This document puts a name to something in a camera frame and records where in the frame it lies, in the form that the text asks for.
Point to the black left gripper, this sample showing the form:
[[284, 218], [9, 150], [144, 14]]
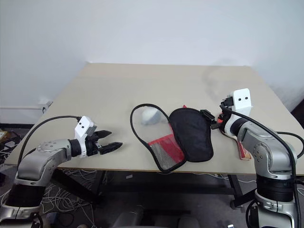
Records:
[[93, 145]]

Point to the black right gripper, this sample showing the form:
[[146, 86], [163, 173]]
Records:
[[226, 103]]

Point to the black mesh pouch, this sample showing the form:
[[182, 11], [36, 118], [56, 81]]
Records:
[[190, 133]]

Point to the red handled tool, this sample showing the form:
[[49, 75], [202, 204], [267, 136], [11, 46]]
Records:
[[244, 153]]

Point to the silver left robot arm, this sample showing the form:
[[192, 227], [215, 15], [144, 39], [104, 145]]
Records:
[[40, 156]]

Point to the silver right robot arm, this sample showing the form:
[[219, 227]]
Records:
[[268, 152]]

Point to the dark rounded shape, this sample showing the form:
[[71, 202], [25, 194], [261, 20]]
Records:
[[129, 218]]

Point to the cardboard boxes clutter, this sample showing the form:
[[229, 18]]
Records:
[[9, 142]]

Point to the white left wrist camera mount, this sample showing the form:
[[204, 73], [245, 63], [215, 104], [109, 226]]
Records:
[[83, 124]]

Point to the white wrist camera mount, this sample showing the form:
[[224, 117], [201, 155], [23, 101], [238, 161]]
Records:
[[241, 104], [83, 124]]

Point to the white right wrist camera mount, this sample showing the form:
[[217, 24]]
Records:
[[241, 104]]

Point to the black metal table frame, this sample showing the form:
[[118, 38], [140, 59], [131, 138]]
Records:
[[238, 190]]

